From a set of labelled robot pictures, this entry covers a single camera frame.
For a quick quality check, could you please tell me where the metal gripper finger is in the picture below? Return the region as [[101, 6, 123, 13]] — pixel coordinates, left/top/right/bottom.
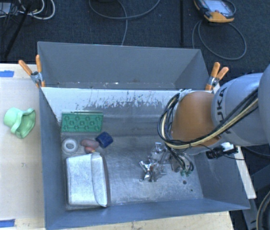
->
[[139, 167, 167, 183], [138, 159, 160, 173]]

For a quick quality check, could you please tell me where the grey metal bin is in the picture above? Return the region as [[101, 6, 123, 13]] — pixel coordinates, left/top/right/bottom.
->
[[36, 41, 252, 230]]

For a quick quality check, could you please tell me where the dark blue block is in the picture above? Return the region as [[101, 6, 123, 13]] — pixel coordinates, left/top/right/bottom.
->
[[95, 131, 114, 149]]

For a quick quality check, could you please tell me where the red-brown toy sausage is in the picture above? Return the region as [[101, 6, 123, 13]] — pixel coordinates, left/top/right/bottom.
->
[[80, 138, 100, 154]]

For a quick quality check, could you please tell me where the dark green flat block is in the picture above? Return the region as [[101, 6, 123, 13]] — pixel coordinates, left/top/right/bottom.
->
[[60, 112, 104, 133]]

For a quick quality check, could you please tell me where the light green cup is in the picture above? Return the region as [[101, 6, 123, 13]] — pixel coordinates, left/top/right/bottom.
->
[[3, 107, 36, 139]]

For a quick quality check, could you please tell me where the black cylinder on white bracket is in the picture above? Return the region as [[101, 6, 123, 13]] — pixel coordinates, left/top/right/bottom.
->
[[205, 141, 239, 160]]

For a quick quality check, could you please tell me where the white ring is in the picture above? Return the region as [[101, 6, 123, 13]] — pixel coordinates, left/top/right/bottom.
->
[[61, 138, 79, 155]]

